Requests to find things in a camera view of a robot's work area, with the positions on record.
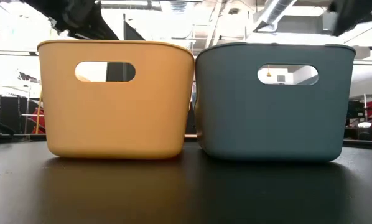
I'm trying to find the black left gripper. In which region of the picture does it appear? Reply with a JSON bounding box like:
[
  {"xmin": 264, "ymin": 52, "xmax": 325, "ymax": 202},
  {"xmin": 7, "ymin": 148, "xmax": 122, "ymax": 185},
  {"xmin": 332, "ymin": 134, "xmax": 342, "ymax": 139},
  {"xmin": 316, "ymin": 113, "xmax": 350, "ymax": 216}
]
[{"xmin": 23, "ymin": 0, "xmax": 120, "ymax": 41}]

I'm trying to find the yellow plastic bin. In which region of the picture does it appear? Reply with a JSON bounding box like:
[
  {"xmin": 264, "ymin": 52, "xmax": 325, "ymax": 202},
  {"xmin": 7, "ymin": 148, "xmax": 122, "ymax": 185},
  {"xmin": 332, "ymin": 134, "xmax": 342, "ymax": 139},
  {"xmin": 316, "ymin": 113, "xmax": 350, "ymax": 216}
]
[{"xmin": 37, "ymin": 39, "xmax": 195, "ymax": 161}]

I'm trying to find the black curtain partition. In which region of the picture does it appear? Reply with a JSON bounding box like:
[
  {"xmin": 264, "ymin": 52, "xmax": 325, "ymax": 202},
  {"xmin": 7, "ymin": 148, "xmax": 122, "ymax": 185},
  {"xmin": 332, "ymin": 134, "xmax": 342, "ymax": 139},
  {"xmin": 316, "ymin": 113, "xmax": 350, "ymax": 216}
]
[{"xmin": 0, "ymin": 95, "xmax": 41, "ymax": 135}]

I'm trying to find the blue plastic bin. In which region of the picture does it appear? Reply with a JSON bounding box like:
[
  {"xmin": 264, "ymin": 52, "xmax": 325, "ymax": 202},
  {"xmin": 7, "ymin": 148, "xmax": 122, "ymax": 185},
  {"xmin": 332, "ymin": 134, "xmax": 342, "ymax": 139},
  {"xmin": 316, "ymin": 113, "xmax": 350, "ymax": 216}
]
[{"xmin": 194, "ymin": 42, "xmax": 357, "ymax": 163}]

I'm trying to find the white-lidded black canister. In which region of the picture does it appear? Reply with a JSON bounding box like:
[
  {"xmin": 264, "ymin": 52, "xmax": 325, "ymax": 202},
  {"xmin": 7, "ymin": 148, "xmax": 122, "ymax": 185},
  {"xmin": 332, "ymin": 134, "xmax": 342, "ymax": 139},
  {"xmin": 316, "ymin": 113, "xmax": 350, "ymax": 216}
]
[{"xmin": 356, "ymin": 121, "xmax": 372, "ymax": 141}]

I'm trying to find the black frame post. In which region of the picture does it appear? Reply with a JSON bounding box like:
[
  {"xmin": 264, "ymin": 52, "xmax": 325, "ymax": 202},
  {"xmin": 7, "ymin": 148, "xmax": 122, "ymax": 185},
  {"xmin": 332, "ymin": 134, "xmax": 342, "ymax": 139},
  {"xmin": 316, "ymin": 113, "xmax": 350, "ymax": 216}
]
[{"xmin": 106, "ymin": 12, "xmax": 146, "ymax": 82}]

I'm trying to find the yellow hanging hose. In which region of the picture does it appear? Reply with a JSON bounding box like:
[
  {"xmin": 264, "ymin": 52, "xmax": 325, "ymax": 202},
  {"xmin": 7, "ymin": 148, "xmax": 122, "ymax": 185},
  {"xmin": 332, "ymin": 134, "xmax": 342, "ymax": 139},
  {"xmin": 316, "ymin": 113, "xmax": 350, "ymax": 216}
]
[{"xmin": 34, "ymin": 90, "xmax": 44, "ymax": 135}]

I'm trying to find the silver ceiling duct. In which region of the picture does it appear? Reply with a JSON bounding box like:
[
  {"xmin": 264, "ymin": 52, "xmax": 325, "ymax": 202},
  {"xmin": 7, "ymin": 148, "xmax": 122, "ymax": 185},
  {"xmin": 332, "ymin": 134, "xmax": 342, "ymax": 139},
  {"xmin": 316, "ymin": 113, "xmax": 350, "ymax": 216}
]
[{"xmin": 252, "ymin": 0, "xmax": 299, "ymax": 32}]

